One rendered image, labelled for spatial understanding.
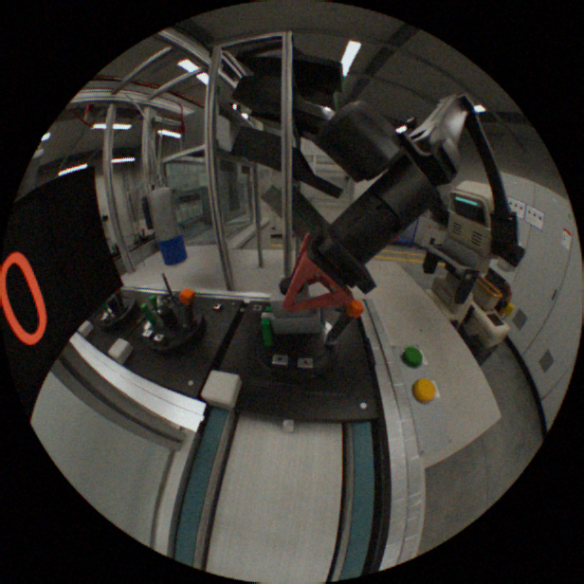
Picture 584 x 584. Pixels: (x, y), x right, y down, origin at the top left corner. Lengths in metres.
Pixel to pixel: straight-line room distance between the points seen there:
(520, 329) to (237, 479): 3.17
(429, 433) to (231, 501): 0.29
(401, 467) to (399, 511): 0.07
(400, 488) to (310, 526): 0.12
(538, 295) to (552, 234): 0.81
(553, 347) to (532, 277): 0.97
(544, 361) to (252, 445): 3.09
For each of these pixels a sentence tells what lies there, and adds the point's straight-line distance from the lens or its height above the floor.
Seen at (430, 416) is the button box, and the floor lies 0.96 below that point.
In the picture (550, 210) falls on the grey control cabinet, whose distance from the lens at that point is 3.17.
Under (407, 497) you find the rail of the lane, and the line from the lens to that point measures 0.30.
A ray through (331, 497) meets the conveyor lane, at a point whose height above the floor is 0.92.
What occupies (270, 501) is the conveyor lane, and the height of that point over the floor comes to 0.92.
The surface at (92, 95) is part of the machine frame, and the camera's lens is 1.39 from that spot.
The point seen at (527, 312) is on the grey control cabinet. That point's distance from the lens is 3.12.
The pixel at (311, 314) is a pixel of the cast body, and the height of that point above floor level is 1.06.
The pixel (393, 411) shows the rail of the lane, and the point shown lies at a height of 0.96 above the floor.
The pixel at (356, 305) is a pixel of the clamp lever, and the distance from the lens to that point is 0.23.
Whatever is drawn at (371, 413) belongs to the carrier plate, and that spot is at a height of 0.97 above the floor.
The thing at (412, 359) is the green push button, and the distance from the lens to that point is 0.34.
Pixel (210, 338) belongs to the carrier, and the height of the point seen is 0.97.
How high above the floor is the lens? 1.21
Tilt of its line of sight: 34 degrees down
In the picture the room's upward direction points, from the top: straight up
